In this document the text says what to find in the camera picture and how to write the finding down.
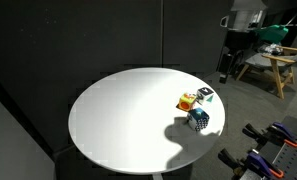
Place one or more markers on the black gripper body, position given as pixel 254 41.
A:
pixel 239 41

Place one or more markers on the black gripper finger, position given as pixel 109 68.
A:
pixel 223 66

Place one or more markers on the colourful soft house block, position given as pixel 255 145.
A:
pixel 188 100

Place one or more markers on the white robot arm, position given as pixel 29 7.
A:
pixel 246 20

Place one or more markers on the black soft letter A block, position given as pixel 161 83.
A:
pixel 205 91

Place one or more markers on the blue soft number four block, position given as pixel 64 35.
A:
pixel 198 116

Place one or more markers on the crumpled shiny plastic bag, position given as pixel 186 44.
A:
pixel 271 49

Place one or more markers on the wooden armchair grey cushion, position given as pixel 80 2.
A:
pixel 277 66

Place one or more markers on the purple spring clamp orange tips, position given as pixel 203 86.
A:
pixel 283 130
pixel 259 163

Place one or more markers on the dark perforated metal board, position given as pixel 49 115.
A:
pixel 296 161

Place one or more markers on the white table base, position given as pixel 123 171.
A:
pixel 157 177

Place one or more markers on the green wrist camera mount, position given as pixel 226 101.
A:
pixel 273 33

